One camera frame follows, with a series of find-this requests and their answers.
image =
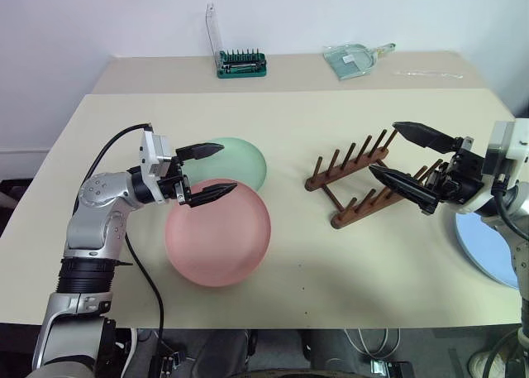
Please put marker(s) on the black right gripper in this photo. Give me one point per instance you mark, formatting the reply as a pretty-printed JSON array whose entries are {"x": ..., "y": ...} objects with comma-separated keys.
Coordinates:
[{"x": 463, "y": 175}]

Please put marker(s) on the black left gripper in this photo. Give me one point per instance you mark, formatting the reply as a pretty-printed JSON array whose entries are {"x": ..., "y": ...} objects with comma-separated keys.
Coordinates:
[{"x": 171, "y": 185}]

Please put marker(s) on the green translucent plate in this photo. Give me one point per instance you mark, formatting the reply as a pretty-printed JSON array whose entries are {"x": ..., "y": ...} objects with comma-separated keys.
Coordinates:
[{"x": 244, "y": 167}]

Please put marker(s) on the red translucent plate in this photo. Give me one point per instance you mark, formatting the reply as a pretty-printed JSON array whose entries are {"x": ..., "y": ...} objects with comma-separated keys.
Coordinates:
[{"x": 219, "y": 245}]

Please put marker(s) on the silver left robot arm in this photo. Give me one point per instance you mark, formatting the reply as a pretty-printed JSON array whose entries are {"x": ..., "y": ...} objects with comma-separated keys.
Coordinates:
[{"x": 95, "y": 225}]

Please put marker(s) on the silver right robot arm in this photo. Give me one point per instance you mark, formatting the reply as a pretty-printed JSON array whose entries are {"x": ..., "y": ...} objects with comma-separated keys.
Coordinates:
[{"x": 518, "y": 212}]

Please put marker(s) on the wooden dish rack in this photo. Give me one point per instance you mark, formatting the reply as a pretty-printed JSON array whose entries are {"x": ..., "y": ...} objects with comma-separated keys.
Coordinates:
[{"x": 343, "y": 169}]

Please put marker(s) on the clear thin plastic strip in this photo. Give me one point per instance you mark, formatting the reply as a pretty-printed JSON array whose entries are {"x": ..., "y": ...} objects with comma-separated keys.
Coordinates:
[{"x": 425, "y": 74}]

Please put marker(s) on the blue translucent plate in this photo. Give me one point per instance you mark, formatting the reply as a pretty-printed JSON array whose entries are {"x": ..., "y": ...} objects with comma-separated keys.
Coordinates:
[{"x": 483, "y": 245}]

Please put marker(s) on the green screwdriver bit set case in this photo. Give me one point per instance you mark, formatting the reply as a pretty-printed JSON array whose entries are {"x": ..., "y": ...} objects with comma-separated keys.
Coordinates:
[{"x": 241, "y": 72}]

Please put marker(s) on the clear dustpan in plastic bag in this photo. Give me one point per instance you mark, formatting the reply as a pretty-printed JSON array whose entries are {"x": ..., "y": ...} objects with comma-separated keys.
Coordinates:
[{"x": 349, "y": 61}]

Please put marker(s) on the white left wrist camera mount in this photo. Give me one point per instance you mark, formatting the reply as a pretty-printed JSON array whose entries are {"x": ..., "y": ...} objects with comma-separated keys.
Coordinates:
[{"x": 155, "y": 150}]

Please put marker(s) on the metal bracket box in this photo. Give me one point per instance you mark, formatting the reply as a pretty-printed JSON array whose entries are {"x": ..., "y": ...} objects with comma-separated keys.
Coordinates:
[{"x": 382, "y": 369}]

